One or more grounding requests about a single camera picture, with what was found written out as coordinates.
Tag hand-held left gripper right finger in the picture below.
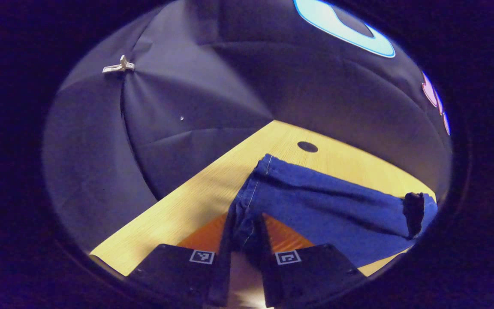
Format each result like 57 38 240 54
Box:
261 213 367 309

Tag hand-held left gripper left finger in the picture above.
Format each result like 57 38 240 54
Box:
127 212 233 307

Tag blue denim jeans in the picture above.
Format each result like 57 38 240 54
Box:
223 154 438 269

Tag white metal clip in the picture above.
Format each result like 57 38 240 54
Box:
102 55 136 73

